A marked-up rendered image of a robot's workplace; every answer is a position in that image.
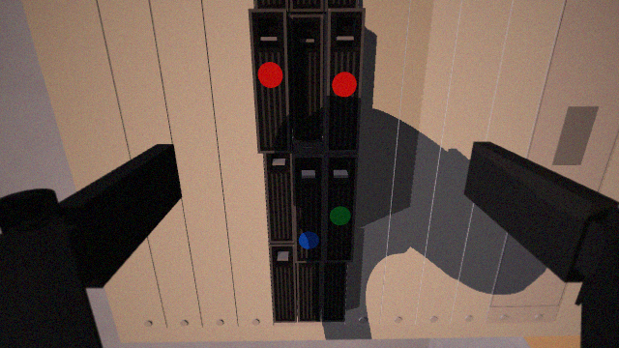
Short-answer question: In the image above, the grey metal rack frame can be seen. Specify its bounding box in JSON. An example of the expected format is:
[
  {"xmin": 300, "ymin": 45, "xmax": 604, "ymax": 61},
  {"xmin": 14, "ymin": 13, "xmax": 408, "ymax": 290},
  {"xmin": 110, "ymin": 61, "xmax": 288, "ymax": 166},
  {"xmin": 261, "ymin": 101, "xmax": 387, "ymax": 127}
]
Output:
[{"xmin": 21, "ymin": 0, "xmax": 619, "ymax": 343}]

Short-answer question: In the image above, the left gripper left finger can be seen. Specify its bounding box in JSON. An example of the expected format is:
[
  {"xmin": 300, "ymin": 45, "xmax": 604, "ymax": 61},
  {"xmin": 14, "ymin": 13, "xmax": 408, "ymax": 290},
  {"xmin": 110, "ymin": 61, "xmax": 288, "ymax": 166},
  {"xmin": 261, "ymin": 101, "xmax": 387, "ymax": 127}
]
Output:
[{"xmin": 0, "ymin": 144, "xmax": 182, "ymax": 348}]

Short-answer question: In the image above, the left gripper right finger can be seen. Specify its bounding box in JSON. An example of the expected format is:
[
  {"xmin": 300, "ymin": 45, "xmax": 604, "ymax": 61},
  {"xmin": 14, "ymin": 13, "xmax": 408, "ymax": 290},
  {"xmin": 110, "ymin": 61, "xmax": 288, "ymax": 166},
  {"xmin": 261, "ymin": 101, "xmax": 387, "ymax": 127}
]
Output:
[{"xmin": 464, "ymin": 141, "xmax": 619, "ymax": 348}]

